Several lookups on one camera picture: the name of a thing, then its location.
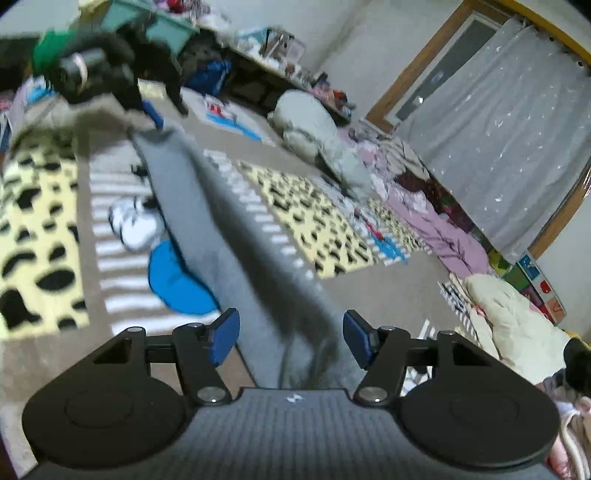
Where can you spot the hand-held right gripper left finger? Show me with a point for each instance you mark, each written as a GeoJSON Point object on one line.
{"type": "Point", "coordinates": [224, 338]}

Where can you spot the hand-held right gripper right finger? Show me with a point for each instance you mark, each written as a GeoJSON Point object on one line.
{"type": "Point", "coordinates": [358, 338]}

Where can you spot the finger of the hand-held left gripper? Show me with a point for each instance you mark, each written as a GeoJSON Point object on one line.
{"type": "Point", "coordinates": [176, 90]}
{"type": "Point", "coordinates": [154, 117]}

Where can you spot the grey garment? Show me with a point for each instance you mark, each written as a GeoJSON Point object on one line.
{"type": "Point", "coordinates": [207, 221]}

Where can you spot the blue bag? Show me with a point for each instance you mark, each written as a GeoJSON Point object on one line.
{"type": "Point", "coordinates": [210, 76]}

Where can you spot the teal storage box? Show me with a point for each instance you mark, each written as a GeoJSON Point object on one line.
{"type": "Point", "coordinates": [159, 23]}

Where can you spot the blue cloth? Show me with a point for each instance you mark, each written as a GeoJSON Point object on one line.
{"type": "Point", "coordinates": [178, 282]}

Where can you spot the cluttered low table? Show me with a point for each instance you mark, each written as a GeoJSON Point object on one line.
{"type": "Point", "coordinates": [263, 74]}

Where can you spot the white cloth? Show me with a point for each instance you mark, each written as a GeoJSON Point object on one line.
{"type": "Point", "coordinates": [135, 225]}

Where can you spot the pink blanket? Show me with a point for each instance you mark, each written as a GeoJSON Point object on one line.
{"type": "Point", "coordinates": [434, 221]}

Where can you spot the yellow spotted play mat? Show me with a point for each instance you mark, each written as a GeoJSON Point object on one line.
{"type": "Point", "coordinates": [37, 207]}

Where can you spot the cream blanket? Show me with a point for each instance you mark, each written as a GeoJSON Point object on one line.
{"type": "Point", "coordinates": [512, 323]}

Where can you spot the colourful foam tiles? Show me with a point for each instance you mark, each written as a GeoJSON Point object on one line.
{"type": "Point", "coordinates": [538, 284]}

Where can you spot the black object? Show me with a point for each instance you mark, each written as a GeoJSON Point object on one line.
{"type": "Point", "coordinates": [578, 364]}

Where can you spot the pink striped cloth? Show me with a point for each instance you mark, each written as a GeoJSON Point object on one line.
{"type": "Point", "coordinates": [572, 438]}

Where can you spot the grey sheer curtain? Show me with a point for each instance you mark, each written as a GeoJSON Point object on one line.
{"type": "Point", "coordinates": [498, 138]}

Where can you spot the wooden window frame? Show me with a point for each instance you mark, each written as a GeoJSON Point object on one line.
{"type": "Point", "coordinates": [415, 69]}

